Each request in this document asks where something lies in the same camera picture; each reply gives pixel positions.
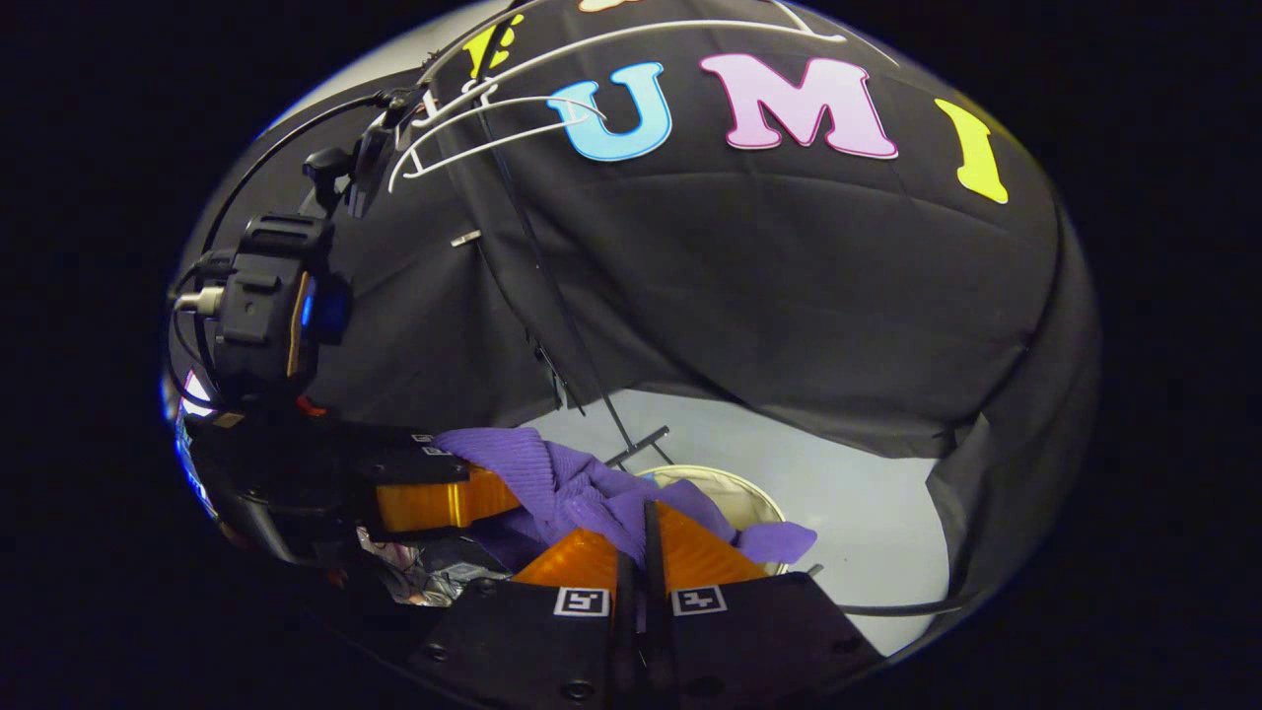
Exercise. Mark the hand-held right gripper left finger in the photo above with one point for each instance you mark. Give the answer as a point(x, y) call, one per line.
point(625, 651)

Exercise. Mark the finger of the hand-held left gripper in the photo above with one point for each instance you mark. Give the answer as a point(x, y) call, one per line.
point(419, 439)
point(444, 498)

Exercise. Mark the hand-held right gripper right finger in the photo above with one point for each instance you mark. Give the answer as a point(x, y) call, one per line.
point(659, 641)

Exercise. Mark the purple knit cardigan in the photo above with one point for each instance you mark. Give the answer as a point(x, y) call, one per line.
point(562, 483)

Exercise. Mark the beige laundry hamper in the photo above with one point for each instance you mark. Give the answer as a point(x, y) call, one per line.
point(739, 498)

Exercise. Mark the white plastic clothes hanger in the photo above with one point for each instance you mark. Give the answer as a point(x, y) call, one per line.
point(532, 99)
point(651, 29)

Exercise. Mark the black clothes rack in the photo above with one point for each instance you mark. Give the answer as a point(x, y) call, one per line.
point(641, 445)

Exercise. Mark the crumpled silvery cloth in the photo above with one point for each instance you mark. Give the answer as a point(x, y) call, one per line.
point(424, 577)

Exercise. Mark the white clip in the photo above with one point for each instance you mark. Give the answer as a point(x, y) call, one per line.
point(465, 238)

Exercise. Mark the black backdrop cloth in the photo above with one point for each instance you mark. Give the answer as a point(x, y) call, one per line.
point(789, 296)

